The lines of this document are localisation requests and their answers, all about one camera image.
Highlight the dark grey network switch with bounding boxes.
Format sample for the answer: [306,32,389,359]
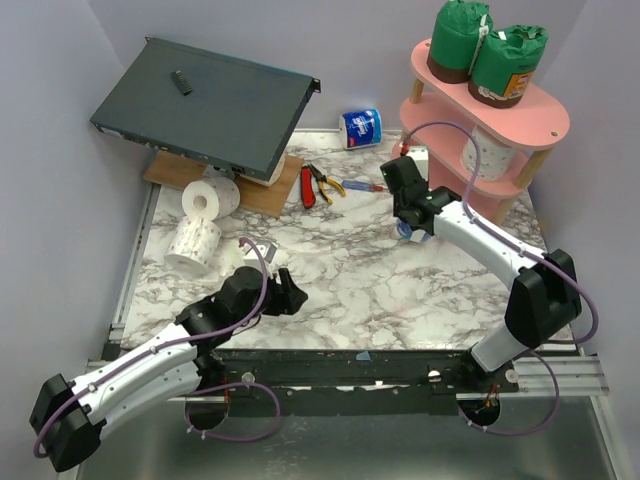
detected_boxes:
[90,37,321,181]

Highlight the pink three-tier shelf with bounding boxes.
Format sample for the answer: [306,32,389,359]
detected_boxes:
[399,39,570,224]

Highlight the red handled cutter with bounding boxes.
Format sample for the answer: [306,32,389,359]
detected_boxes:
[300,166,316,209]

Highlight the black metal base rail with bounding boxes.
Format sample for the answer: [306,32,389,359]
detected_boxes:
[180,349,518,417]

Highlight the blue handled screwdriver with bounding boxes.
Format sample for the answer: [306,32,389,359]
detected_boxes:
[341,180,387,192]

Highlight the blue wrapped roll at back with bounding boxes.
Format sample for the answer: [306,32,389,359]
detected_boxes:
[338,109,382,150]

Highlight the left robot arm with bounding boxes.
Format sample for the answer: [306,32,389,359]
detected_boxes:
[29,266,308,472]

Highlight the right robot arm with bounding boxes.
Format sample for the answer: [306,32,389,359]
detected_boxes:
[380,156,582,392]

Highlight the small black connector strip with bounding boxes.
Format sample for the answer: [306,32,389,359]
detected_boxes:
[171,71,193,96]

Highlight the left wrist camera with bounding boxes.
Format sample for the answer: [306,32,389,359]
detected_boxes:
[242,240,278,275]

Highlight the white floral paper towel roll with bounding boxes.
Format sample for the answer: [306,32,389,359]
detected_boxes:
[461,126,516,181]

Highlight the wooden board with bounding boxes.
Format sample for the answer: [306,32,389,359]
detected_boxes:
[143,152,304,218]

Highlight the yellow handled pliers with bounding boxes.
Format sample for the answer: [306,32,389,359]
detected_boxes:
[308,164,346,205]

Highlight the blue Tempo roll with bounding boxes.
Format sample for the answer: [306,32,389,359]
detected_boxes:
[396,219,431,243]

